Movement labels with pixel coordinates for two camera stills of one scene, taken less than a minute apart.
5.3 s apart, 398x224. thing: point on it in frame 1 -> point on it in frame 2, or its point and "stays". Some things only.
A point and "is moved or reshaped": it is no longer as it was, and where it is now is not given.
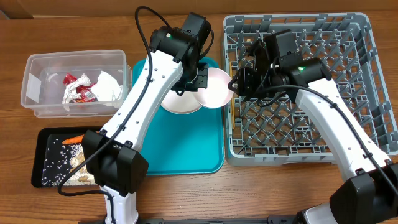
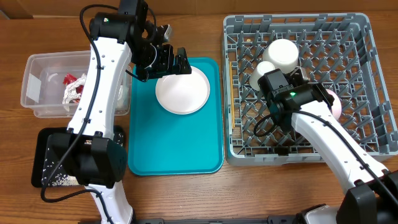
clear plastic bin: x=78 y=83 stays
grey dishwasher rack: x=282 y=135 stays
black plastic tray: x=52 y=160 stays
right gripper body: x=258 y=84 -> x=320 y=89
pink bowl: x=217 y=93 is moved or reshaped
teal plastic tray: x=183 y=144 stays
